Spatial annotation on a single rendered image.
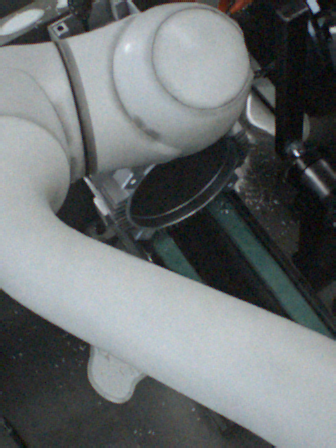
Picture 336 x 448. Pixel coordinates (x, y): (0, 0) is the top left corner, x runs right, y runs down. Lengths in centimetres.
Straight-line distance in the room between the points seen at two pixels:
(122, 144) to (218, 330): 22
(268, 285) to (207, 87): 56
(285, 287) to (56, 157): 57
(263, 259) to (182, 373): 68
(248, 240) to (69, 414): 32
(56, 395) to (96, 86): 67
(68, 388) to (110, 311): 75
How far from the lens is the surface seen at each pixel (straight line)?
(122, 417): 121
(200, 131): 63
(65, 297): 51
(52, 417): 123
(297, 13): 93
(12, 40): 109
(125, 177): 102
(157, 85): 60
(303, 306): 112
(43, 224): 54
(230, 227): 117
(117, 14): 111
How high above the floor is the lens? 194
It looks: 61 degrees down
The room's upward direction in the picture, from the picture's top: 11 degrees counter-clockwise
